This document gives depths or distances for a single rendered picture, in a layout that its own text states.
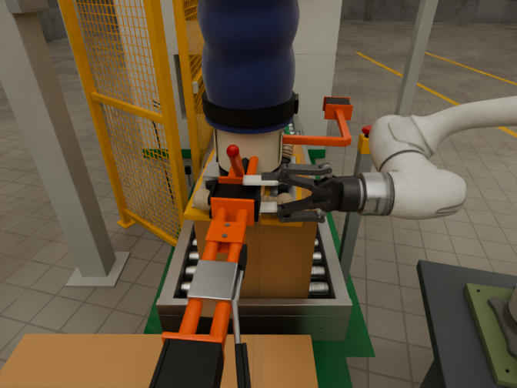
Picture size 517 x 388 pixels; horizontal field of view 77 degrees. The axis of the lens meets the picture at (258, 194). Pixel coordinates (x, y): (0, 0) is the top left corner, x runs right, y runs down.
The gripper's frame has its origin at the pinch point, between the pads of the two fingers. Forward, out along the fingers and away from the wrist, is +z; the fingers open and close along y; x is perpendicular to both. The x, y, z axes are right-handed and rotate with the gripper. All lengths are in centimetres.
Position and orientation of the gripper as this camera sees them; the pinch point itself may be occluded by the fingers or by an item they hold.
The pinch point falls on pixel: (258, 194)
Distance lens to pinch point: 67.4
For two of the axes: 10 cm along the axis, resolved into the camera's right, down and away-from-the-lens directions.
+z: -10.0, 0.0, 0.0
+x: 0.0, -5.4, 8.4
